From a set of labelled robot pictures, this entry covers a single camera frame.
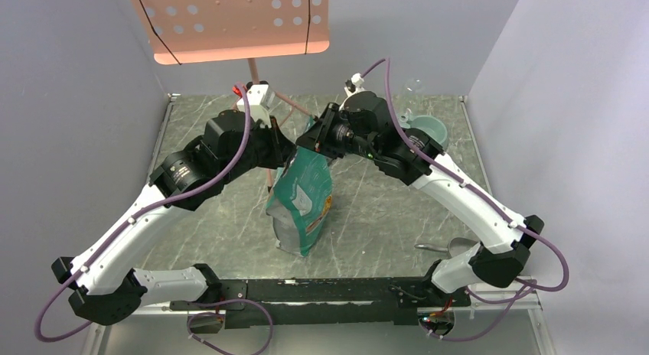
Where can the green pet food bag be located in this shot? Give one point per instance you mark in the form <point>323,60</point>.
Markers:
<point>299,201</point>

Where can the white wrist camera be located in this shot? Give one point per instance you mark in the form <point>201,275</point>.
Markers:
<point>353,86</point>
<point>260,97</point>

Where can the teal double pet bowl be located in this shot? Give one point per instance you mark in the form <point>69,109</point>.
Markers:
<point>432,126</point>

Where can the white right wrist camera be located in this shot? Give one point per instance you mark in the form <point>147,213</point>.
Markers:
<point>353,86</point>

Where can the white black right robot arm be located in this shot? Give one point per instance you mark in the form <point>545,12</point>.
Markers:
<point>366,125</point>

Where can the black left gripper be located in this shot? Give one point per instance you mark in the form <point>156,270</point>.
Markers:
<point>282,148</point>

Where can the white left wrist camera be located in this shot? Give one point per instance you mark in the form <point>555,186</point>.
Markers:
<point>260,97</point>

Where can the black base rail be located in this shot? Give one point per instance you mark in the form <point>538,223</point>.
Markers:
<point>398,300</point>

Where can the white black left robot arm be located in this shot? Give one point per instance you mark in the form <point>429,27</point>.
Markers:
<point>106,284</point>

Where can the metal food scoop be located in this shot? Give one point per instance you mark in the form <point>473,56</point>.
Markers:
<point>455,246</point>

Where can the pink music stand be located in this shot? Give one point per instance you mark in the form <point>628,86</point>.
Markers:
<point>201,31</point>

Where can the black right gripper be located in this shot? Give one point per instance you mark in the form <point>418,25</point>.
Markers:
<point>318,138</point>

